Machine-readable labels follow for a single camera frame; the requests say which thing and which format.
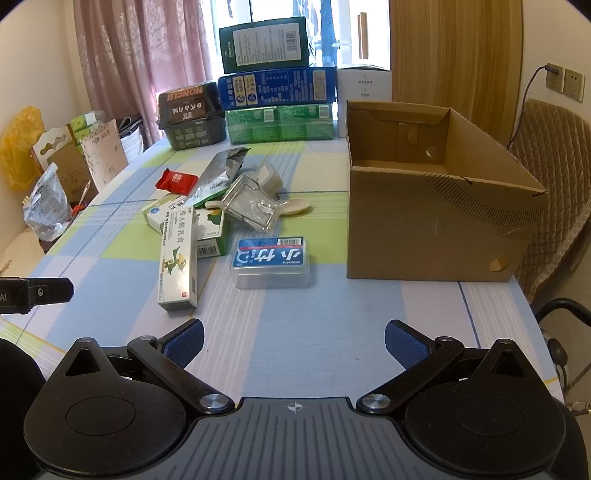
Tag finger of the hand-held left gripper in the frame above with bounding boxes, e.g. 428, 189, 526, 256
27, 277, 75, 306

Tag checkered cloth desktop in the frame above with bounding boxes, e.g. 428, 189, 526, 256
0, 136, 566, 402

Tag blue label plastic case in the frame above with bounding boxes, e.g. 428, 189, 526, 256
230, 236, 311, 290

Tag wooden cabinet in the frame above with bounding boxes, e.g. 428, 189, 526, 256
389, 0, 525, 148

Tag crumpled clear plastic bag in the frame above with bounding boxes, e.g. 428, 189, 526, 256
23, 162, 70, 241

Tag blue milk carton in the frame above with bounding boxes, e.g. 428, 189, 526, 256
218, 67, 338, 112

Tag white paper bags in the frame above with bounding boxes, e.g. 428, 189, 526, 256
117, 113, 145, 162

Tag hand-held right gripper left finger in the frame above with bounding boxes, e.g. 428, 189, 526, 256
46, 318, 236, 416

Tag clear plastic bag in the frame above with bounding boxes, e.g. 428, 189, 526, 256
23, 162, 70, 241
221, 173, 281, 232

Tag brown cardboard box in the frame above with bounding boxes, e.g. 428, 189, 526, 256
345, 99, 550, 283

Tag empty wall socket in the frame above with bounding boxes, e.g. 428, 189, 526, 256
564, 69, 585, 101

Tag green white medicine box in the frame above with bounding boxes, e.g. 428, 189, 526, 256
194, 208, 232, 257

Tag red candy packet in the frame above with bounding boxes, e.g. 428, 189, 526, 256
155, 168, 199, 193

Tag red handled scissors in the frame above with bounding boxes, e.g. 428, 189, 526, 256
69, 180, 93, 219

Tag silver foil bag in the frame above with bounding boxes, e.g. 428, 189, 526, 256
187, 147, 250, 208

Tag dark green carton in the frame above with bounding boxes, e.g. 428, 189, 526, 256
218, 17, 310, 75

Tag printed paper carton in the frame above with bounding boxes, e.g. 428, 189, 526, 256
81, 119, 130, 190

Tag grey charger cable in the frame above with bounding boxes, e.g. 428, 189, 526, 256
508, 65, 555, 149

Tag yellow plastic bag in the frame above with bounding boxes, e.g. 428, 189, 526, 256
0, 106, 47, 192

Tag black metal chair frame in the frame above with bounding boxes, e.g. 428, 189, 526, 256
536, 298, 591, 416

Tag black instant food bowl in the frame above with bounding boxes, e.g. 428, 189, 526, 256
156, 80, 228, 151

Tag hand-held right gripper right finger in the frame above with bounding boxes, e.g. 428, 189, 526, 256
356, 318, 546, 415

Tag white plastic spoon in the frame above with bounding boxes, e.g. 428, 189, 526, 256
203, 198, 311, 217

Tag long white green ointment box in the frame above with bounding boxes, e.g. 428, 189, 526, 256
157, 209, 200, 311

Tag green tissue pack bundle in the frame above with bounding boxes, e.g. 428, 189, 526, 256
225, 104, 334, 145

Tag pink curtain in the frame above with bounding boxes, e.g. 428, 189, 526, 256
74, 0, 252, 153

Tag window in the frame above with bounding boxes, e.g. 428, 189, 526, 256
249, 0, 391, 70

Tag blue white medicine box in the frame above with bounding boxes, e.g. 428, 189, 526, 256
142, 194, 190, 234

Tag small green tissue packs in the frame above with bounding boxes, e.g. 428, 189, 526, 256
69, 111, 109, 141

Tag brown cardboard carton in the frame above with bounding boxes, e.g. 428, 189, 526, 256
30, 124, 100, 204

